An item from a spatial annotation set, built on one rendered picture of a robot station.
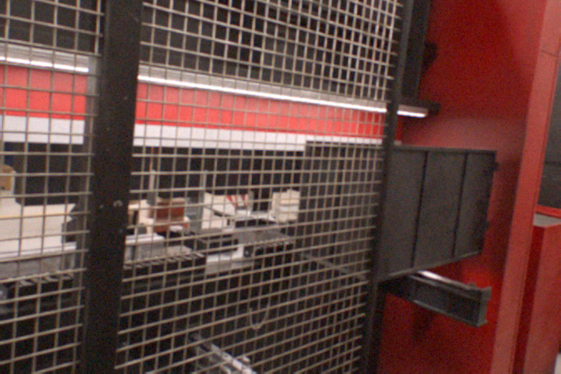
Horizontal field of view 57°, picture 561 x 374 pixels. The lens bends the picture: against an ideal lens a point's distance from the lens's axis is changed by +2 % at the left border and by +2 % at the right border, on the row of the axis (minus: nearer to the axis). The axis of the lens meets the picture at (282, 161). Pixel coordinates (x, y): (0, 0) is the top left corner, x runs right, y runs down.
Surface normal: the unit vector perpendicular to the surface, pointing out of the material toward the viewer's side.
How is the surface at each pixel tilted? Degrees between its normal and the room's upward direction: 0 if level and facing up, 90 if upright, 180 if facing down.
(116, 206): 90
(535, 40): 90
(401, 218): 90
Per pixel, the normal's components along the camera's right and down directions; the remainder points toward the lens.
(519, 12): -0.71, 0.00
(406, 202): 0.69, 0.14
